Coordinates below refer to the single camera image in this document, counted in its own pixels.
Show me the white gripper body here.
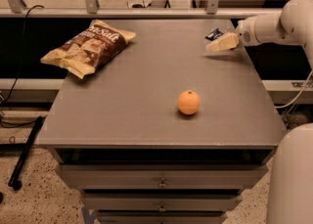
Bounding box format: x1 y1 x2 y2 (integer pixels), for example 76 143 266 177
236 16 260 47

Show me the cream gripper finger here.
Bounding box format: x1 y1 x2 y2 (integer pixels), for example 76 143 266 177
205 32 240 52

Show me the blue rxbar blueberry wrapper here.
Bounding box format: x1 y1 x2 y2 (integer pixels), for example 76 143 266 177
205 28 223 41

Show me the orange fruit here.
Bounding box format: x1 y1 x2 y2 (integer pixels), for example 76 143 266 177
177 90 200 115

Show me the grey drawer cabinet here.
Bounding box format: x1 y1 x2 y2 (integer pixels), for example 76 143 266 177
34 19 288 224

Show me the sea salt chips bag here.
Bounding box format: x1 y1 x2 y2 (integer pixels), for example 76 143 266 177
41 20 136 79

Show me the top grey drawer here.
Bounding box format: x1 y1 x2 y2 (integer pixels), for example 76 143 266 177
56 164 268 190

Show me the grey drawer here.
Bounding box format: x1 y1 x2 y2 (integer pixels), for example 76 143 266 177
56 164 268 190
83 192 243 211
97 212 227 224

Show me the middle grey drawer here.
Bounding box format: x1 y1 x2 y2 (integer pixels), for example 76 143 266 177
83 192 243 211

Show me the bottom grey drawer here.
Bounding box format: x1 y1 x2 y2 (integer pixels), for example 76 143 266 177
97 212 227 224

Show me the black rod with wheel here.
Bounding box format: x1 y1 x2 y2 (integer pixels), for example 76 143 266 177
8 116 44 191

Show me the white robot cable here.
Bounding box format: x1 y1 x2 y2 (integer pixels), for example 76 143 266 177
274 70 313 110

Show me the black cable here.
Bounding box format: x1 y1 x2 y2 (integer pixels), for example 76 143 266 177
0 4 46 129

